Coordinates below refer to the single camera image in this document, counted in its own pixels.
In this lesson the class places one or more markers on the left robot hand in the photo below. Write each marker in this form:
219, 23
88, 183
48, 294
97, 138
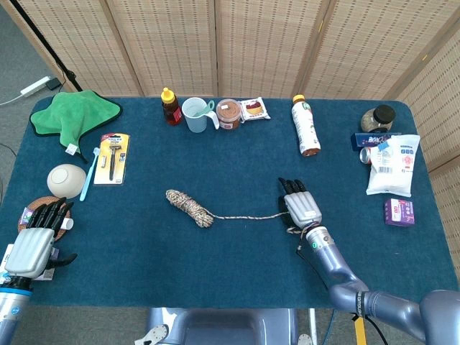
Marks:
30, 251

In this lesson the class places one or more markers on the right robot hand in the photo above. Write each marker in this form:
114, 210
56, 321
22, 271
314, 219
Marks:
302, 206

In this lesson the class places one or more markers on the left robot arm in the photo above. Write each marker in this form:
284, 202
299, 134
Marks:
10, 309

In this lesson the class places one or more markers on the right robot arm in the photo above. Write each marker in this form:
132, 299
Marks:
334, 258

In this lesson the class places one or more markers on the razor in yellow card pack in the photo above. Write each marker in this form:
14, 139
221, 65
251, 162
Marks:
112, 158

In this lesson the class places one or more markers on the small white roll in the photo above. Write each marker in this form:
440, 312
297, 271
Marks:
67, 223

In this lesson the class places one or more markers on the round woven coaster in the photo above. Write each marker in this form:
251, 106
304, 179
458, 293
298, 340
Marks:
34, 204

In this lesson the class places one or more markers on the white drink bottle yellow cap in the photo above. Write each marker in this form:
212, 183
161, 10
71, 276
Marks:
305, 129

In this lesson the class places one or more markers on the beige bowl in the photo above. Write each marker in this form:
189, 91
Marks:
66, 181

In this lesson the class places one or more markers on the silver drink can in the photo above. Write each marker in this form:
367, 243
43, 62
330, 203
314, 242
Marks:
366, 155

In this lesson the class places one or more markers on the dark blue carton box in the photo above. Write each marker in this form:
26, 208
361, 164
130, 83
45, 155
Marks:
366, 141

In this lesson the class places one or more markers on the white wet wipes pack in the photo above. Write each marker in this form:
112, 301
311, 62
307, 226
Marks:
391, 169

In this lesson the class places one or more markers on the small purple box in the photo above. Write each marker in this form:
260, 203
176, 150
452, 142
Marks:
399, 212

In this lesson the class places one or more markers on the light blue toothbrush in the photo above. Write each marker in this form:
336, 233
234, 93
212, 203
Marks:
90, 172

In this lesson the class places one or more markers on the blue table cloth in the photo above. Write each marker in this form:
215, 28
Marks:
215, 258

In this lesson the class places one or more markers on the wrapped cake snack packet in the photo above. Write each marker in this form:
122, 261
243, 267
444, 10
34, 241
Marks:
254, 109

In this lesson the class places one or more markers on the glass jar black lid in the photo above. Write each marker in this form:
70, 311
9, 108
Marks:
379, 118

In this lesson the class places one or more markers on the clear snack jar red label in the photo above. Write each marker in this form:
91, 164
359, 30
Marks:
229, 115

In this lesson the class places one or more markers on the green plastic spoon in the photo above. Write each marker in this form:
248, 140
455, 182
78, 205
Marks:
208, 106

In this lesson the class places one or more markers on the green microfibre cloth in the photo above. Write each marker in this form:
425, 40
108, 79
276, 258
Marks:
75, 115

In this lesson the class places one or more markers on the robot torso base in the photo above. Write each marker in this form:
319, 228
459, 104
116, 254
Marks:
223, 327

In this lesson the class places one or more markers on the honey bear bottle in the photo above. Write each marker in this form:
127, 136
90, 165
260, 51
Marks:
171, 111

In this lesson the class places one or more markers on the white power strip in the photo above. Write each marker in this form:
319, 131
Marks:
35, 85

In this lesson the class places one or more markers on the black power adapter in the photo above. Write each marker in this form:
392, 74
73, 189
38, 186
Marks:
54, 85

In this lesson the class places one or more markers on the black tripod stand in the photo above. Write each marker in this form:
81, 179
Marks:
39, 39

